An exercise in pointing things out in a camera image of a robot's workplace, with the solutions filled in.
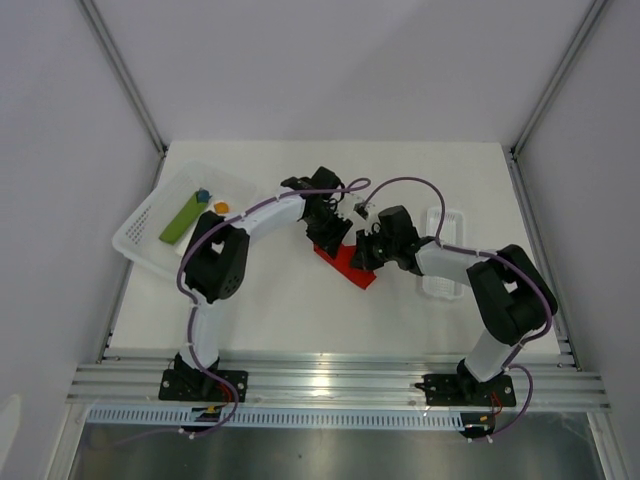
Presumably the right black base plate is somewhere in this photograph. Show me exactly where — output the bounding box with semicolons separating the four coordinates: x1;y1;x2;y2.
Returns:
414;373;516;407

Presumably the purple cable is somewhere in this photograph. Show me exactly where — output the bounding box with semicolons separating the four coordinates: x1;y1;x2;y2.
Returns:
112;177;374;446
362;177;556;444

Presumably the aluminium frame post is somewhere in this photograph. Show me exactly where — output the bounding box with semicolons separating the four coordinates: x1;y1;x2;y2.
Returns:
509;0;613;162
75;0;168;157

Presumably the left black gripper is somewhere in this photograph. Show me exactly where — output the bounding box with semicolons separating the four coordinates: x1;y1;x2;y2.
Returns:
304;206;354;260

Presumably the white slotted cable duct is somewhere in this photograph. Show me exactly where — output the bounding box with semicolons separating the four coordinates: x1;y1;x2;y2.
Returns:
86;405;464;431

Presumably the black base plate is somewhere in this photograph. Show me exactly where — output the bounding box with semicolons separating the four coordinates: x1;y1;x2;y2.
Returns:
158;369;249;403
414;373;516;407

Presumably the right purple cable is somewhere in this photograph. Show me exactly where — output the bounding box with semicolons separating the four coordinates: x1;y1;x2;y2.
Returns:
362;177;556;444

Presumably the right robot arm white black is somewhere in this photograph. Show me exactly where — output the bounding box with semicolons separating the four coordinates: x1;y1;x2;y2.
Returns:
350;206;558;404

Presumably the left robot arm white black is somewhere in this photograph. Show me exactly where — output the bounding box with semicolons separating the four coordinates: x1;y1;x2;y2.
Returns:
159;167;356;401

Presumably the right aluminium frame post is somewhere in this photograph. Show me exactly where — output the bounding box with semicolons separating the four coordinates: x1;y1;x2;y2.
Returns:
509;0;613;162

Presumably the green rolled napkin bundle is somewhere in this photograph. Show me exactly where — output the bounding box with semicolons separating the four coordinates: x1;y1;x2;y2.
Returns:
159;189;211;245

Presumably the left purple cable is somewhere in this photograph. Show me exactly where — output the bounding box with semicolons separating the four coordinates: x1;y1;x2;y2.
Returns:
112;177;374;446

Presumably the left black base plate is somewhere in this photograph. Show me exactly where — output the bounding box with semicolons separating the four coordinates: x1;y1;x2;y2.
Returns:
158;369;249;403

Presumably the small white perforated tray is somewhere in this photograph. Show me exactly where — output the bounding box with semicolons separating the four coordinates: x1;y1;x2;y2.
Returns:
419;205;467;302

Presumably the red paper napkin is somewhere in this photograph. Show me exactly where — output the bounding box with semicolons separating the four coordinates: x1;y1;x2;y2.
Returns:
313;244;377;290

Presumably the large white plastic basket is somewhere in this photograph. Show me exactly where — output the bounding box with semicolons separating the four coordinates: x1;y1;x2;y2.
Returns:
112;159;259;280

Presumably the left aluminium frame post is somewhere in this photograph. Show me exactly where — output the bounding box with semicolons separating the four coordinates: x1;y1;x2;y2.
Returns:
75;0;168;157

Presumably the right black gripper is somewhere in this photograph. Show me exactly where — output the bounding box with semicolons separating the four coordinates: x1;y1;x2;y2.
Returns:
349;226;398;272

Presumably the aluminium mounting rail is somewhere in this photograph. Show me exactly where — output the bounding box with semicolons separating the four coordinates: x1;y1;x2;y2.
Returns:
67;350;611;412

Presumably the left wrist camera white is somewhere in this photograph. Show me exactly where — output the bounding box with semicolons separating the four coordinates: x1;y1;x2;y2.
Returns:
336;193;367;228

